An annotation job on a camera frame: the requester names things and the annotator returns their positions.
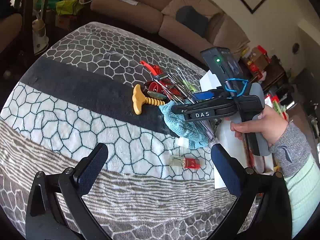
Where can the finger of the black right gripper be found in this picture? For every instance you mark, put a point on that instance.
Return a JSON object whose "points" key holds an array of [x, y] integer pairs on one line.
{"points": [[214, 108]]}

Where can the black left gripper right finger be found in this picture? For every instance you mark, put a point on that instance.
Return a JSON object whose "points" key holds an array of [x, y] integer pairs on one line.
{"points": [[273, 218]]}

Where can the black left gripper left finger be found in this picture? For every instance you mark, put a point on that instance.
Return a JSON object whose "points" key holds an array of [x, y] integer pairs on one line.
{"points": [[44, 217]]}

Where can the grey sleeve forearm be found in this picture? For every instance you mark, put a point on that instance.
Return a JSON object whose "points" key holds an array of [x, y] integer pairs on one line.
{"points": [[301, 175]]}

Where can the person's right hand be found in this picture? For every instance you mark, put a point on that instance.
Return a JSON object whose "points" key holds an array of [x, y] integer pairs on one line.
{"points": [[270, 124]]}

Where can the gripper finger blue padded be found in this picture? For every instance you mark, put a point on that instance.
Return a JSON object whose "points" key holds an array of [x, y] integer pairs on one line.
{"points": [[203, 95]]}

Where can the teal knitted cloth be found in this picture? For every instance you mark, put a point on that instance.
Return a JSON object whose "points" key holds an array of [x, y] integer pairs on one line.
{"points": [[190, 136]]}

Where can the red plastic tool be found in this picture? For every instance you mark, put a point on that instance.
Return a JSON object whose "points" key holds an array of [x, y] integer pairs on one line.
{"points": [[160, 82]]}

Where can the white cardboard box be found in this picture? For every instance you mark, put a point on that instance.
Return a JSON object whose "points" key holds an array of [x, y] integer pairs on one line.
{"points": [[235, 147]]}

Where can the brown sofa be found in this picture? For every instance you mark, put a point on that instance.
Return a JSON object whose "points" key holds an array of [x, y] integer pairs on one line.
{"points": [[157, 17]]}

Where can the dark blue cushion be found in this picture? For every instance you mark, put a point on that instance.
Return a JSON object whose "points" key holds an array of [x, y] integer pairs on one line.
{"points": [[192, 19]]}

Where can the patterned grey blanket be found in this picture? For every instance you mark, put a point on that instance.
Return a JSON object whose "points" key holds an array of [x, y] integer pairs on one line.
{"points": [[77, 95]]}

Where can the black camera box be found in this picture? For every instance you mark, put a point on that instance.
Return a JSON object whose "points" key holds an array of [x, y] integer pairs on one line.
{"points": [[223, 64]]}

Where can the metal wire whisk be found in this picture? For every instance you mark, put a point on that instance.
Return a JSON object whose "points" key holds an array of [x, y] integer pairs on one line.
{"points": [[182, 89]]}

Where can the yellow handled corkscrew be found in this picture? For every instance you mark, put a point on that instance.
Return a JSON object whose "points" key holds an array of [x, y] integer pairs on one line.
{"points": [[139, 99]]}

